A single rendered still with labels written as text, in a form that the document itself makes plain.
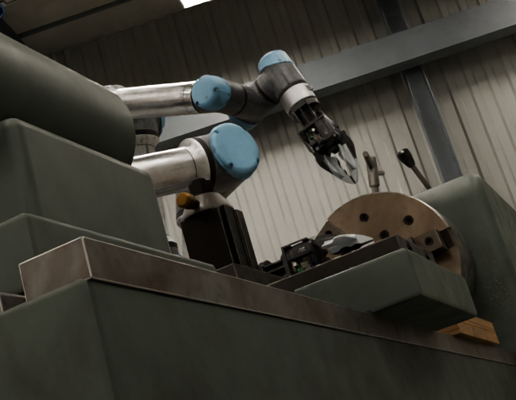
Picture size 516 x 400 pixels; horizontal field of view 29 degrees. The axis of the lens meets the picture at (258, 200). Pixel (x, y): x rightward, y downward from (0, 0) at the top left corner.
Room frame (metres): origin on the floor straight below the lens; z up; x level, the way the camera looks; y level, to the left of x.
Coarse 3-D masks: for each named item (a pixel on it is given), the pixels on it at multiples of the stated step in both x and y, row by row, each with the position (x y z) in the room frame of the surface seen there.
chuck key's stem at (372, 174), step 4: (372, 156) 1.92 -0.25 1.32; (372, 160) 1.92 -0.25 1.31; (376, 164) 1.93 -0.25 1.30; (368, 168) 1.93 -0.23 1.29; (372, 168) 1.92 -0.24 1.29; (376, 168) 1.93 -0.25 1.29; (368, 172) 1.93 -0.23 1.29; (372, 172) 1.92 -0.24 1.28; (376, 172) 1.93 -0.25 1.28; (368, 176) 1.93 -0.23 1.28; (372, 176) 1.92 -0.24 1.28; (376, 176) 1.93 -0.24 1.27; (368, 180) 1.93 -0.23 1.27; (372, 180) 1.92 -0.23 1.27; (376, 180) 1.93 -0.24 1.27; (372, 184) 1.93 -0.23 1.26; (376, 184) 1.93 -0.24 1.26; (372, 188) 1.93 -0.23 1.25; (376, 188) 1.93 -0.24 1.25; (372, 192) 1.93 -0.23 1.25
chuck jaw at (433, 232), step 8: (432, 232) 1.82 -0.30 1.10; (440, 232) 1.86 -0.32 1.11; (448, 232) 1.85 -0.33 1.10; (416, 240) 1.83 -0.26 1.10; (424, 240) 1.83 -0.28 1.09; (432, 240) 1.83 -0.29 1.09; (440, 240) 1.82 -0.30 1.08; (448, 240) 1.86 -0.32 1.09; (424, 248) 1.83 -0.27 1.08; (432, 248) 1.83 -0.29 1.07; (440, 248) 1.83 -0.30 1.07; (448, 248) 1.86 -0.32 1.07
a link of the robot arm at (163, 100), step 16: (208, 80) 1.96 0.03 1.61; (224, 80) 1.99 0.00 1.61; (128, 96) 2.11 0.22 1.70; (144, 96) 2.09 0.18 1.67; (160, 96) 2.06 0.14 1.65; (176, 96) 2.04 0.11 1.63; (192, 96) 1.99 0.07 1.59; (208, 96) 1.97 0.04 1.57; (224, 96) 1.98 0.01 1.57; (240, 96) 2.03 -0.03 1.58; (144, 112) 2.11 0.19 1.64; (160, 112) 2.09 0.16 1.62; (176, 112) 2.07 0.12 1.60; (192, 112) 2.05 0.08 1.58; (208, 112) 2.04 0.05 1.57; (224, 112) 2.04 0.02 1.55; (240, 112) 2.06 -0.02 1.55
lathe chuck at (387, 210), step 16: (384, 192) 1.89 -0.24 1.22; (352, 208) 1.91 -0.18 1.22; (368, 208) 1.90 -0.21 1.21; (384, 208) 1.89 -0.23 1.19; (400, 208) 1.88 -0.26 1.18; (416, 208) 1.87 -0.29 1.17; (432, 208) 1.86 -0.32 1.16; (336, 224) 1.92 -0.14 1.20; (352, 224) 1.91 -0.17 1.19; (368, 224) 1.90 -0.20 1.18; (384, 224) 1.89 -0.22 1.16; (400, 224) 1.88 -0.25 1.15; (416, 224) 1.87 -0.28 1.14; (432, 224) 1.86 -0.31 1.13; (448, 224) 1.86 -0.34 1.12; (336, 256) 1.93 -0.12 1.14; (448, 256) 1.86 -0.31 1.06; (464, 256) 1.89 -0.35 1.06; (464, 272) 1.88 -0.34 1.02
